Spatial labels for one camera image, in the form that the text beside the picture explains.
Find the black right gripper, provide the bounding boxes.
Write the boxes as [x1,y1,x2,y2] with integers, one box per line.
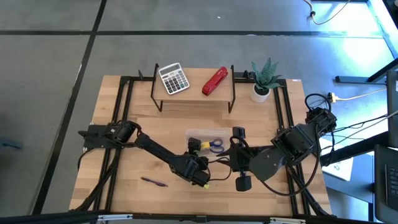
[216,126,253,193]

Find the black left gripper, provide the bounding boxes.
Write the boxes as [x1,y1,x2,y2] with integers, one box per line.
[186,136,211,189]

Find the blue-handled scissors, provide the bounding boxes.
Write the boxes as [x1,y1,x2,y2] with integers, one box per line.
[208,138,224,154]

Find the clear plastic lidded container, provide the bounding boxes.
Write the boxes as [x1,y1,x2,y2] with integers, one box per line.
[185,128,233,157]

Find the wooden shelf riser black legs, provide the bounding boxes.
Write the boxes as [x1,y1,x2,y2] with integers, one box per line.
[150,63,236,114]

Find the purple pen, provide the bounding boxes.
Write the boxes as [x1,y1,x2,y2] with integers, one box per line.
[140,177,169,188]

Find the red stapler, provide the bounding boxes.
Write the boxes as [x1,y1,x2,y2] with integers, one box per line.
[201,66,229,96]

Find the black crossbar with silver brackets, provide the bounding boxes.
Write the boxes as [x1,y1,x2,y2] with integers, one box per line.
[0,211,398,224]

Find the grey desk calculator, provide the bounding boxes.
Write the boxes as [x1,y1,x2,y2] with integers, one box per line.
[158,62,190,96]

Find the green plant in white pot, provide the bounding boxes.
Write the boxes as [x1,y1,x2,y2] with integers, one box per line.
[250,57,283,103]

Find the white flat box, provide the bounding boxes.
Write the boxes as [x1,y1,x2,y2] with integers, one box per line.
[322,155,354,182]

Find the black desk stand foot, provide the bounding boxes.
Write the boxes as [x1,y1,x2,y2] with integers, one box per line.
[335,57,398,84]

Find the dark laptop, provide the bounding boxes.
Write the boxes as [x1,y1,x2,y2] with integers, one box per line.
[374,144,398,223]

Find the black monitor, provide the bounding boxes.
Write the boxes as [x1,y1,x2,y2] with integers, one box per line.
[386,68,398,149]

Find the dark floor object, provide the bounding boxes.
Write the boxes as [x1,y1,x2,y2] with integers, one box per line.
[0,139,24,150]

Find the black aluminium table frame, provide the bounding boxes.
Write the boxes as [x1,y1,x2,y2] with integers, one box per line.
[70,74,333,218]

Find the white power cable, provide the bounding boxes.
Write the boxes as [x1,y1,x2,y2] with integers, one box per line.
[335,88,388,102]

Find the black floor cable with plug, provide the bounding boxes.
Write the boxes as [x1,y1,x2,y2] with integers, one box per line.
[303,0,352,26]

